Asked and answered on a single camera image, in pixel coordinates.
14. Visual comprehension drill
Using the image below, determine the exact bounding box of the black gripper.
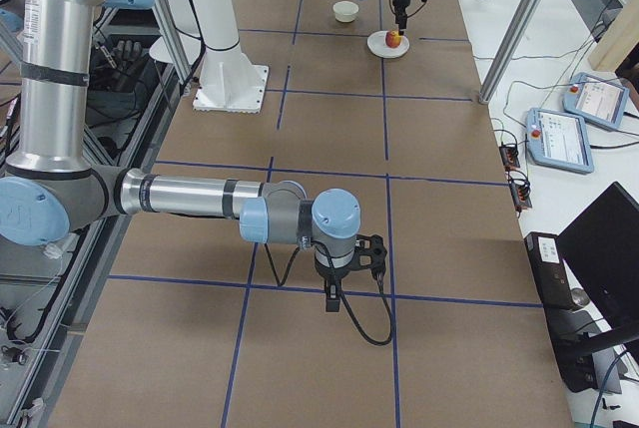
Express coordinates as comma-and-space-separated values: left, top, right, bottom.
392, 0, 409, 31
319, 263, 346, 312

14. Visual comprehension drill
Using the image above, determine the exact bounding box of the red yellow apple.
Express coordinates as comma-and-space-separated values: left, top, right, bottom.
384, 30, 403, 49

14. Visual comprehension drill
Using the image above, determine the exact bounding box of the white round plate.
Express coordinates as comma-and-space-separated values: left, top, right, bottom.
366, 31, 410, 59

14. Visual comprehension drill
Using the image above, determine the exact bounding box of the white small bowl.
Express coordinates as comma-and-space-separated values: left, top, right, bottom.
332, 0, 359, 24

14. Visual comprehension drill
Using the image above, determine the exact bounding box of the orange black connector block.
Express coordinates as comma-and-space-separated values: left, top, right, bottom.
499, 144, 520, 171

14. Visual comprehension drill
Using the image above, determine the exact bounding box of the near blue teach pendant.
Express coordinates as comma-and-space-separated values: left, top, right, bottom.
526, 108, 594, 174

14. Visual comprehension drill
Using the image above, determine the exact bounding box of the blue teach pendant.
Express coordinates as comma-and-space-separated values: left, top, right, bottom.
563, 72, 629, 131
526, 108, 594, 174

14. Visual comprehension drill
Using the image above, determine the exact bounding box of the far blue teach pendant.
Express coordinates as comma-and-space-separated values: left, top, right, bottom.
563, 72, 629, 131

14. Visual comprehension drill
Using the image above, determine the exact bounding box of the wooden board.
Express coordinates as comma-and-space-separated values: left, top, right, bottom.
588, 0, 639, 72

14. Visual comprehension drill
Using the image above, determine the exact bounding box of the black box device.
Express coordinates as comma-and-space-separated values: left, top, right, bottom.
524, 231, 590, 311

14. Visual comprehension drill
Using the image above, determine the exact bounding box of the black monitor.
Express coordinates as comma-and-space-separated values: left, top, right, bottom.
558, 182, 638, 327

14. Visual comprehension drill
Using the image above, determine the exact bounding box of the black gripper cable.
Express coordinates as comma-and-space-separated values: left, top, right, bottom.
263, 240, 393, 346

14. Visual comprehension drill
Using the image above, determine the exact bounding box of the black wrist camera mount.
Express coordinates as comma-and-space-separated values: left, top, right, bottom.
349, 234, 387, 280

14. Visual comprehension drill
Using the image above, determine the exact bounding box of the aluminium frame post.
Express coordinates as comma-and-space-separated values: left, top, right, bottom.
478, 0, 541, 105

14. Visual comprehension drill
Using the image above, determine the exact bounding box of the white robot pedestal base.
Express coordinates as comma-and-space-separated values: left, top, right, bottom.
192, 0, 269, 114

